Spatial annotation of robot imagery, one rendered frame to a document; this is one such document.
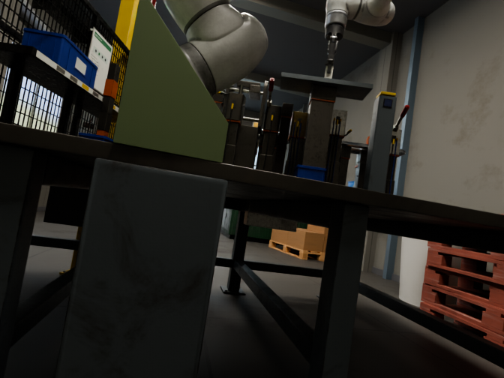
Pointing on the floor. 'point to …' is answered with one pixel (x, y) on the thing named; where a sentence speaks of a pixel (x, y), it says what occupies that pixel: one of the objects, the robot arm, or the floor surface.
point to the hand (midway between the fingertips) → (328, 75)
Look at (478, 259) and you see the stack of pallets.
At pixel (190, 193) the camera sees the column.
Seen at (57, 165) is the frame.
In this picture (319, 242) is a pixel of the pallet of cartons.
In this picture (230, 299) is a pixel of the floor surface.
